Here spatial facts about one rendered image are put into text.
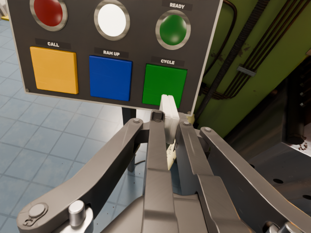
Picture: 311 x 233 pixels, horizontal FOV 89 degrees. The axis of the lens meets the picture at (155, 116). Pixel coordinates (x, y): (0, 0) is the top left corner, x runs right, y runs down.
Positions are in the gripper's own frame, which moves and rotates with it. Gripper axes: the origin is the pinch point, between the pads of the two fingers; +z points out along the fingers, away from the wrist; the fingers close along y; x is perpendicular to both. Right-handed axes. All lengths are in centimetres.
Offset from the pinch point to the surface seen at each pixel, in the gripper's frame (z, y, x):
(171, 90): 12.4, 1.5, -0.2
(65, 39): 13.1, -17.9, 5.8
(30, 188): 57, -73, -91
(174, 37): 12.7, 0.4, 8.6
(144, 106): 13.2, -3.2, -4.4
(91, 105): 121, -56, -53
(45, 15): 12.7, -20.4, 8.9
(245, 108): 39, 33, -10
